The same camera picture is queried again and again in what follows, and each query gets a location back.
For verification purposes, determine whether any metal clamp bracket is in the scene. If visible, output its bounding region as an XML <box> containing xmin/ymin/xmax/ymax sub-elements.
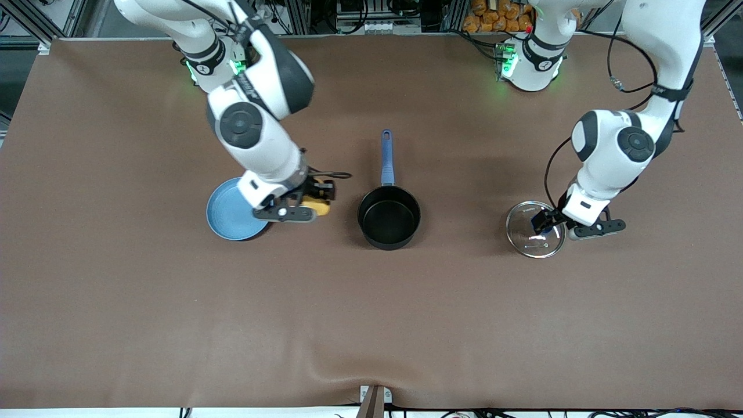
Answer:
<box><xmin>360</xmin><ymin>384</ymin><xmax>393</xmax><ymax>418</ymax></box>

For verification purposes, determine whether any aluminium frame profile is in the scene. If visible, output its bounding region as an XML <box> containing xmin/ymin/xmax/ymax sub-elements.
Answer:
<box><xmin>699</xmin><ymin>0</ymin><xmax>743</xmax><ymax>44</ymax></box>
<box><xmin>0</xmin><ymin>0</ymin><xmax>88</xmax><ymax>56</ymax></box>

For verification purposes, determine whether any black pot blue handle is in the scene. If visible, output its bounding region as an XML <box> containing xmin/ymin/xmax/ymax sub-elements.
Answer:
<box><xmin>356</xmin><ymin>129</ymin><xmax>422</xmax><ymax>251</ymax></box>

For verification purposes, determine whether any glass lid blue knob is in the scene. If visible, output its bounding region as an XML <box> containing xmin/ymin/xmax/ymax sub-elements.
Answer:
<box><xmin>504</xmin><ymin>200</ymin><xmax>567</xmax><ymax>260</ymax></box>

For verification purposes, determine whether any aluminium frame post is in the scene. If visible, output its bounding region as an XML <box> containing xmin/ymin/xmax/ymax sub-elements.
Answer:
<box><xmin>444</xmin><ymin>0</ymin><xmax>468</xmax><ymax>33</ymax></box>
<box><xmin>287</xmin><ymin>0</ymin><xmax>311</xmax><ymax>34</ymax></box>

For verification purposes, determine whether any blue round plate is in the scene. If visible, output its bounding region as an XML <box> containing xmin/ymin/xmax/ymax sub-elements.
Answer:
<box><xmin>206</xmin><ymin>176</ymin><xmax>273</xmax><ymax>242</ymax></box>

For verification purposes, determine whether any white power strip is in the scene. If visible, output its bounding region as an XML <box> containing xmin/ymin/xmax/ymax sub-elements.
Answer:
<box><xmin>336</xmin><ymin>19</ymin><xmax>420</xmax><ymax>34</ymax></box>

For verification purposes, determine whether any orange bread pile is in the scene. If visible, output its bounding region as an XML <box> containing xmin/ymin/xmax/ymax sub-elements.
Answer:
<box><xmin>463</xmin><ymin>0</ymin><xmax>535</xmax><ymax>34</ymax></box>

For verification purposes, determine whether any brown table mat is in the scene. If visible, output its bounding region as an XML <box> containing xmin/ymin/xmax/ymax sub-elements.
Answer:
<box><xmin>0</xmin><ymin>32</ymin><xmax>743</xmax><ymax>410</ymax></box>

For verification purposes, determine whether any yellow potato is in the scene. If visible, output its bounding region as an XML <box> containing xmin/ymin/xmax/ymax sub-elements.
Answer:
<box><xmin>302</xmin><ymin>196</ymin><xmax>332</xmax><ymax>217</ymax></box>

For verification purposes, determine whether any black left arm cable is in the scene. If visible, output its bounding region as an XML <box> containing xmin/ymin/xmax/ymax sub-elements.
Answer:
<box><xmin>544</xmin><ymin>26</ymin><xmax>659</xmax><ymax>211</ymax></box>

